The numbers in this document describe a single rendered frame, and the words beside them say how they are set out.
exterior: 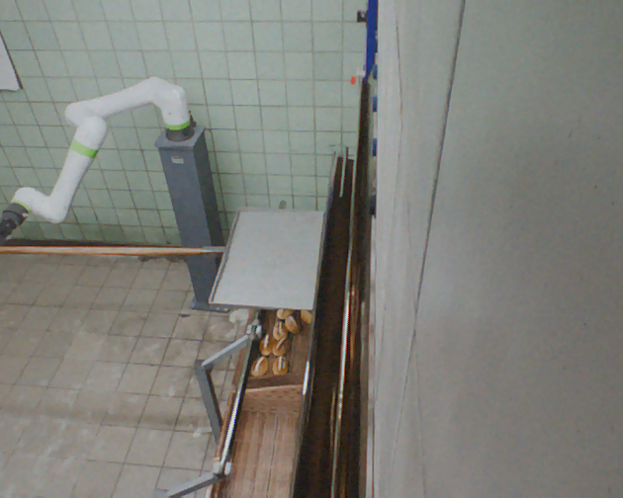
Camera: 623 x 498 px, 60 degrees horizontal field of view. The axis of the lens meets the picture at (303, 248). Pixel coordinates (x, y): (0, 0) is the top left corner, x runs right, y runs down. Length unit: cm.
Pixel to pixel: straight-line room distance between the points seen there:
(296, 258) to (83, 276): 227
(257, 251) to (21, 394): 188
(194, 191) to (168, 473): 143
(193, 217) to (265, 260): 108
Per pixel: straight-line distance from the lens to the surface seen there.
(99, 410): 324
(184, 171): 286
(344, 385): 98
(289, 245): 208
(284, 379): 219
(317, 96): 304
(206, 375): 205
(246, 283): 196
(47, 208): 269
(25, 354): 369
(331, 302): 154
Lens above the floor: 254
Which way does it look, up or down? 41 degrees down
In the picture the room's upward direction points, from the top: 3 degrees counter-clockwise
